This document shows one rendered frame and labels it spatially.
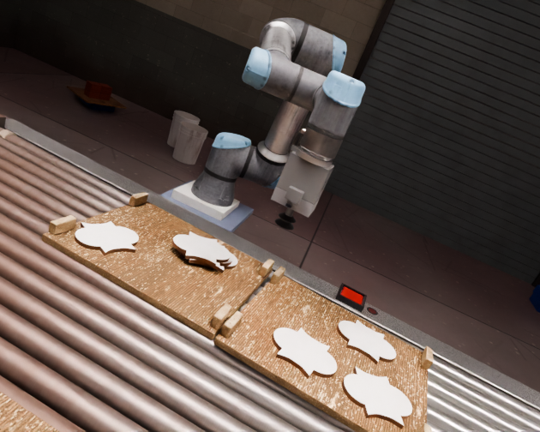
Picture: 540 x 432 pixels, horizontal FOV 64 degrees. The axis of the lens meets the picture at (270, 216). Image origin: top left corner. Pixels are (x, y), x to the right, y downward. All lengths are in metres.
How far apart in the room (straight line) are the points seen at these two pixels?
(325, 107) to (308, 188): 0.15
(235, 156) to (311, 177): 0.62
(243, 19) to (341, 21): 1.20
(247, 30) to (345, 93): 5.08
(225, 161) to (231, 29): 4.56
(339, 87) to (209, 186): 0.75
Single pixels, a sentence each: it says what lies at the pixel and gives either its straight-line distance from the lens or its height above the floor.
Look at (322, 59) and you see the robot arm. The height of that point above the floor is 1.45.
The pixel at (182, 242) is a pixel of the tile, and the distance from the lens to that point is 1.03.
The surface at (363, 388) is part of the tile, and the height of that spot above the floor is 0.95.
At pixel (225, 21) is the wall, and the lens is 5.96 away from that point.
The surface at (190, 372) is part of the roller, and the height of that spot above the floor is 0.92.
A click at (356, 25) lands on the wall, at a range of 5.63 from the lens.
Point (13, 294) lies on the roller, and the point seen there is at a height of 0.92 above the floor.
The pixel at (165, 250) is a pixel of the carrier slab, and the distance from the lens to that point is 1.03.
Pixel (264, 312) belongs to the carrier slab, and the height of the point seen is 0.94.
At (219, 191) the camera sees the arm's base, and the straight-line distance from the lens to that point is 1.46.
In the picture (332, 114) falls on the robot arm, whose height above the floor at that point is 1.37.
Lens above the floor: 1.44
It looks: 20 degrees down
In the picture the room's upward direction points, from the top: 23 degrees clockwise
